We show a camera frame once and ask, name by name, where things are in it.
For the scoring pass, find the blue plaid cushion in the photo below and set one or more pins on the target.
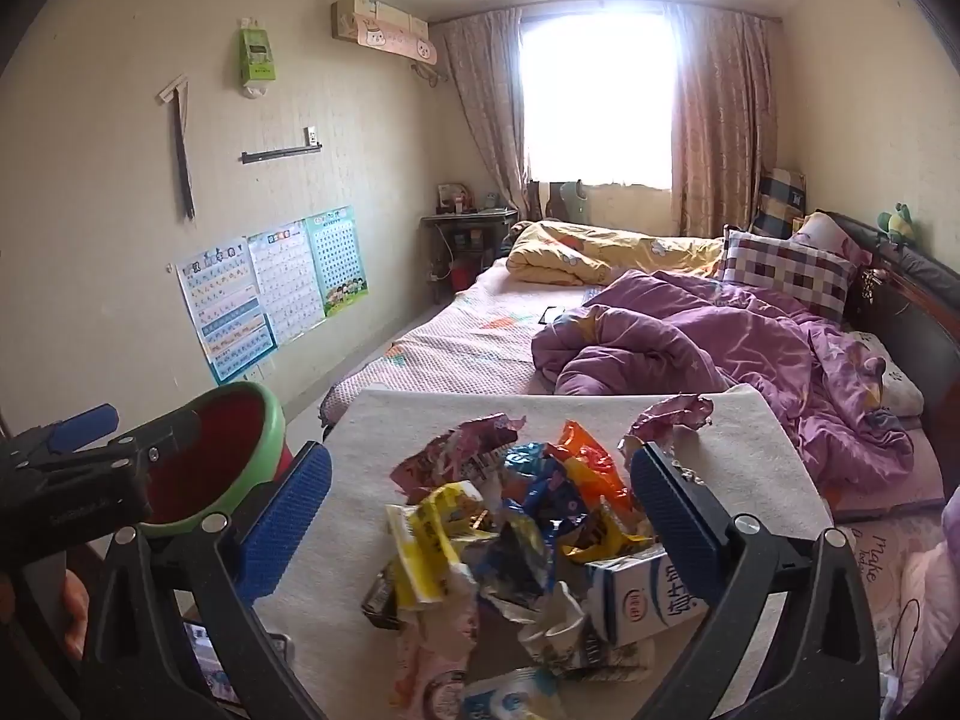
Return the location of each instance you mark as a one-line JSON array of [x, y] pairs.
[[780, 199]]

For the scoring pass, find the foil wrapper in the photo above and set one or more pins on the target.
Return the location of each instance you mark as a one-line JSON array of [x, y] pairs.
[[667, 416]]

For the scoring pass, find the black wall rail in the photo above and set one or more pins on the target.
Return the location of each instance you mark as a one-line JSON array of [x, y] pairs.
[[277, 154]]

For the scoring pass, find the white fleece blanket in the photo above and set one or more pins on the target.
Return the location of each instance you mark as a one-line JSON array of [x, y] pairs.
[[750, 480]]

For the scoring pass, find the colourful small box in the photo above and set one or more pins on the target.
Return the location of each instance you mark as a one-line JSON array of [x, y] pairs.
[[452, 196]]

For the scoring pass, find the bed with pink bedspread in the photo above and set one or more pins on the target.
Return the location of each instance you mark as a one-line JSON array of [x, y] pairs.
[[465, 345]]

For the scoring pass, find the yellow quilt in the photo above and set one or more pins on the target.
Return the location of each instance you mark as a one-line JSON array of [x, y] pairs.
[[600, 251]]

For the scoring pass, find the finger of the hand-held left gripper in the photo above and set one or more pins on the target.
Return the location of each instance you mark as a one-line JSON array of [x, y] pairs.
[[82, 424], [161, 439]]

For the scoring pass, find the blue snack wrapper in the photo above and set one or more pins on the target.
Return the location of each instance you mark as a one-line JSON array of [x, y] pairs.
[[536, 480]]

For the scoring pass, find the green plush toy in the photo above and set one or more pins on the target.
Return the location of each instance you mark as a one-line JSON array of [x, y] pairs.
[[898, 221]]

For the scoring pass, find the orange snack wrapper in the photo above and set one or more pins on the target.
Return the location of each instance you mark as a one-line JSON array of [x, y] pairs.
[[592, 457]]

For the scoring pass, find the dark garment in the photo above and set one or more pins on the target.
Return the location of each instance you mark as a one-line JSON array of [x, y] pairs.
[[519, 231]]

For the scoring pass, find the dark brown wrapper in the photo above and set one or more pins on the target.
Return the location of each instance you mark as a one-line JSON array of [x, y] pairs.
[[382, 604]]

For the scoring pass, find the white chart poster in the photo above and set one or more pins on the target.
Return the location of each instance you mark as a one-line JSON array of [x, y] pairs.
[[289, 281]]

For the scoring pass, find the red container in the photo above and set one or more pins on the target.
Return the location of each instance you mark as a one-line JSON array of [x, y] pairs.
[[463, 274]]

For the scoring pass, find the red bin with green rim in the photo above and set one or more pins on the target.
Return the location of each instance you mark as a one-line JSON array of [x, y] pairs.
[[202, 457]]

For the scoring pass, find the white blue milk carton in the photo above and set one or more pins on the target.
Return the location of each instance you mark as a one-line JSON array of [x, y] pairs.
[[637, 596]]

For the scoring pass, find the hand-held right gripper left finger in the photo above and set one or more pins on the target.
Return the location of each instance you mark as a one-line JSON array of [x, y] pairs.
[[285, 521]]

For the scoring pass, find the white double wall outlet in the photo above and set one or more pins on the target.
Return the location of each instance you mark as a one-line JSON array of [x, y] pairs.
[[261, 373]]

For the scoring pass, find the beige patterned curtain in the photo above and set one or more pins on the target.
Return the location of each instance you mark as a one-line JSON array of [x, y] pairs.
[[724, 120], [487, 105]]

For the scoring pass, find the purple soft item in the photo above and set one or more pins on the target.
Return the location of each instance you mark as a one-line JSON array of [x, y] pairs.
[[952, 517]]

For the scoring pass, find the yellow brown snack wrapper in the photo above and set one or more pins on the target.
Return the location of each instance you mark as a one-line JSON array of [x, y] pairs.
[[607, 536]]

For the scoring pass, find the blue bordered alphabet poster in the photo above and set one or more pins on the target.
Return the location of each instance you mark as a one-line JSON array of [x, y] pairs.
[[225, 307]]

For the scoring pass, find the purple quilt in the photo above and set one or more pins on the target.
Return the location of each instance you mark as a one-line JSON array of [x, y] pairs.
[[712, 337]]

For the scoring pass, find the dark side table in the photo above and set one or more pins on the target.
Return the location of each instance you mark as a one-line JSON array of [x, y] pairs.
[[465, 221]]

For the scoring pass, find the green bordered chart poster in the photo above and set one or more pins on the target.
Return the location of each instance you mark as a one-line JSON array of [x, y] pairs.
[[337, 262]]

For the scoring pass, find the pink snack wrapper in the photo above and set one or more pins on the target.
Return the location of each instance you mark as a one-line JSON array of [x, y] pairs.
[[450, 457]]

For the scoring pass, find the pink printed garment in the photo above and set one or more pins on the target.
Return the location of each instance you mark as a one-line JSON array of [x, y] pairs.
[[922, 600]]

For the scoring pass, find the small white wall box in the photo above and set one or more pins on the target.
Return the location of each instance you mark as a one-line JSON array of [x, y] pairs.
[[310, 136]]

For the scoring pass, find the green hanging tissue pack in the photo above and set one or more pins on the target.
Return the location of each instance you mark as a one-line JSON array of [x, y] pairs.
[[259, 52]]

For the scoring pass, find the yellow white wrapper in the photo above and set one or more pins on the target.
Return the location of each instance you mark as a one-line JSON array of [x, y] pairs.
[[427, 547]]

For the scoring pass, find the air conditioner with cover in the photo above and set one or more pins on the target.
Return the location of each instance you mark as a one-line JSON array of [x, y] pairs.
[[382, 30]]

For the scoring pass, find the pink pillow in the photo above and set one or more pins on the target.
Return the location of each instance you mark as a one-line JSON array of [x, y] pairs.
[[829, 236]]

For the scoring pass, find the dark wooden headboard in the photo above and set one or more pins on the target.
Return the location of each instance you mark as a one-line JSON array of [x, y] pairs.
[[915, 300]]

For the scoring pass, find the white cartoon pillow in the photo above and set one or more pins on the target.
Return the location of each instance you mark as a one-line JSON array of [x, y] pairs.
[[896, 379]]

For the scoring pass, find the bright window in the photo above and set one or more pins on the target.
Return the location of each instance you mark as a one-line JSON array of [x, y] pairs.
[[600, 90]]

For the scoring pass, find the black tassel wall hanging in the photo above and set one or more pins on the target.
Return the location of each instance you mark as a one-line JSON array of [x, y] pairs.
[[182, 157]]

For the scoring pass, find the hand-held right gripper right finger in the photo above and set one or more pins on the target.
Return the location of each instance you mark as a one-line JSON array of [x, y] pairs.
[[675, 517]]

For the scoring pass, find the person's left hand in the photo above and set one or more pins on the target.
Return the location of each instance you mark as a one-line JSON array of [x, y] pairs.
[[76, 615]]

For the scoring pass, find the grey green bag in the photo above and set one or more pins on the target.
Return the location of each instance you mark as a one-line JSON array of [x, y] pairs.
[[574, 202]]

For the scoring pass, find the pale pink packet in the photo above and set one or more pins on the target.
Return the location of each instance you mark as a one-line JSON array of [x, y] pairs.
[[435, 660]]

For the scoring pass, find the blue white packet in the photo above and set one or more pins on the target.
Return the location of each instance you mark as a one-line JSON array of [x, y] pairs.
[[510, 697]]

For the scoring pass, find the clothes hanger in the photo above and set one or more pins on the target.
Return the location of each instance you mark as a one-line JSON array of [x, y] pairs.
[[431, 75]]

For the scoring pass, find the silver white wrapper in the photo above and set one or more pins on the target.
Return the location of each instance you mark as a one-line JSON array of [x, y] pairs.
[[562, 630]]

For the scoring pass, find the dark blue silver wrapper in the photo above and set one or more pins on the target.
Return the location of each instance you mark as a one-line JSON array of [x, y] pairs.
[[517, 566]]

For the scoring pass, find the black phone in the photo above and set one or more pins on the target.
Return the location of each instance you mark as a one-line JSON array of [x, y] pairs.
[[553, 315]]

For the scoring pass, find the checked pillow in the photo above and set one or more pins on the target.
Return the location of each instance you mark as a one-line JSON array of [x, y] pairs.
[[787, 274]]

